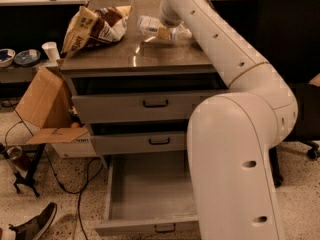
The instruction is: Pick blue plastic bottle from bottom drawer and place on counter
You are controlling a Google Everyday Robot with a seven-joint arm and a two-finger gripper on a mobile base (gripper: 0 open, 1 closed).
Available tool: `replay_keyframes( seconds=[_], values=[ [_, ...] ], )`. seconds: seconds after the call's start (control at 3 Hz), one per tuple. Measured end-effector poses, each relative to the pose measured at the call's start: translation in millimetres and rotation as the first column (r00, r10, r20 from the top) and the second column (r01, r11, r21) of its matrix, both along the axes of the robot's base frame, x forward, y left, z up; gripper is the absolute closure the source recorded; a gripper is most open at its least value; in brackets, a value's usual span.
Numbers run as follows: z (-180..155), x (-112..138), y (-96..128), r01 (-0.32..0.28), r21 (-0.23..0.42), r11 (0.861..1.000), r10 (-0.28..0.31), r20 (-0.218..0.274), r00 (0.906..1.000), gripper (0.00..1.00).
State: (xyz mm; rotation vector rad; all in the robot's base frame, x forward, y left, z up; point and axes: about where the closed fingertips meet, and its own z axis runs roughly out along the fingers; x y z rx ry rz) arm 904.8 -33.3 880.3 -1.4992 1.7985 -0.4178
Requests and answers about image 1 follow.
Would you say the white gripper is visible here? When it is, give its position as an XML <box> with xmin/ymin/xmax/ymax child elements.
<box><xmin>157</xmin><ymin>2</ymin><xmax>182</xmax><ymax>40</ymax></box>

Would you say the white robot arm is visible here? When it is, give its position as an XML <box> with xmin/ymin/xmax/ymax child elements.
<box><xmin>160</xmin><ymin>0</ymin><xmax>298</xmax><ymax>240</ymax></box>

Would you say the grey drawer cabinet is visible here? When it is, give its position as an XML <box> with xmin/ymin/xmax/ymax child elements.
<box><xmin>59</xmin><ymin>0</ymin><xmax>231</xmax><ymax>162</ymax></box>

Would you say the top grey drawer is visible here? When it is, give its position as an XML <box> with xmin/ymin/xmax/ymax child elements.
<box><xmin>72</xmin><ymin>90</ymin><xmax>222</xmax><ymax>124</ymax></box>

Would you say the grey drawer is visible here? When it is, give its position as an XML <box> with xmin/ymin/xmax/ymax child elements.
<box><xmin>91</xmin><ymin>119</ymin><xmax>188</xmax><ymax>155</ymax></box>
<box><xmin>72</xmin><ymin>90</ymin><xmax>222</xmax><ymax>124</ymax></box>
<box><xmin>95</xmin><ymin>151</ymin><xmax>199</xmax><ymax>237</ymax></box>

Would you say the middle grey drawer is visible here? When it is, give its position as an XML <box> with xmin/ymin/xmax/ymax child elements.
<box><xmin>91</xmin><ymin>119</ymin><xmax>188</xmax><ymax>155</ymax></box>

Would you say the bottom grey drawer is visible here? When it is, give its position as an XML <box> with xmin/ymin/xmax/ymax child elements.
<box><xmin>95</xmin><ymin>151</ymin><xmax>199</xmax><ymax>237</ymax></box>

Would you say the crumpled chip bag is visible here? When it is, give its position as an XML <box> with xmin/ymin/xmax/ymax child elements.
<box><xmin>61</xmin><ymin>6</ymin><xmax>132</xmax><ymax>54</ymax></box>

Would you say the white paper cup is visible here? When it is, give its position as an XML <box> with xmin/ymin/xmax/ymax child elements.
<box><xmin>42</xmin><ymin>42</ymin><xmax>60</xmax><ymax>62</ymax></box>

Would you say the black office chair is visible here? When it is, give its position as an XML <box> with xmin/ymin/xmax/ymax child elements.
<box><xmin>256</xmin><ymin>0</ymin><xmax>320</xmax><ymax>187</ymax></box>

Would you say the open cardboard box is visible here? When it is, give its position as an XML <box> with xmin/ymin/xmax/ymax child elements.
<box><xmin>16</xmin><ymin>67</ymin><xmax>96</xmax><ymax>158</ymax></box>

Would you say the blue patterned bowl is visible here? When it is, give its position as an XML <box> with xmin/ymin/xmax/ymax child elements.
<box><xmin>14</xmin><ymin>49</ymin><xmax>41</xmax><ymax>67</ymax></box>

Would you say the low grey shelf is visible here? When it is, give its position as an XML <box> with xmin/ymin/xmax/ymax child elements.
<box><xmin>0</xmin><ymin>60</ymin><xmax>59</xmax><ymax>83</ymax></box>

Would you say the white blue bowl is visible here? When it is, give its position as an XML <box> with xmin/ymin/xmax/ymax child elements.
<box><xmin>0</xmin><ymin>48</ymin><xmax>16</xmax><ymax>68</ymax></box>

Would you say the black tripod stand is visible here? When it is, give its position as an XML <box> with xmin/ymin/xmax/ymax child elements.
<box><xmin>0</xmin><ymin>144</ymin><xmax>45</xmax><ymax>197</ymax></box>

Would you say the brown drink cup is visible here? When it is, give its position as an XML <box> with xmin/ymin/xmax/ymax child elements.
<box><xmin>8</xmin><ymin>146</ymin><xmax>31</xmax><ymax>171</ymax></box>

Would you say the dark shoe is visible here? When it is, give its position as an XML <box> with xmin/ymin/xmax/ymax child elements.
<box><xmin>0</xmin><ymin>202</ymin><xmax>57</xmax><ymax>240</ymax></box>

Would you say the black floor cable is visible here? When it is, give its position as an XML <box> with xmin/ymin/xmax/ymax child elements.
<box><xmin>4</xmin><ymin>98</ymin><xmax>105</xmax><ymax>240</ymax></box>

